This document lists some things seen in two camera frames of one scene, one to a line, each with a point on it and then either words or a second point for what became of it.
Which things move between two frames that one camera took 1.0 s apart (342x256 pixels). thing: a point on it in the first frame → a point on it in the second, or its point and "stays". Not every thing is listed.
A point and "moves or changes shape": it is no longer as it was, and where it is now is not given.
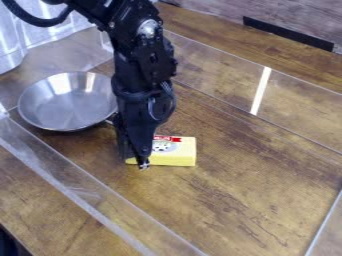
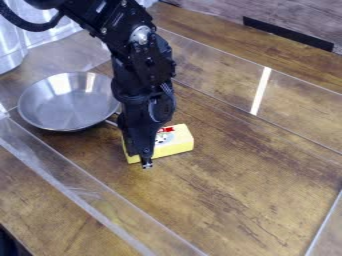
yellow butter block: (171, 150) moves or changes shape
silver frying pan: (68, 101) stays
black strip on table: (269, 27) stays
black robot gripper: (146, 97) stays
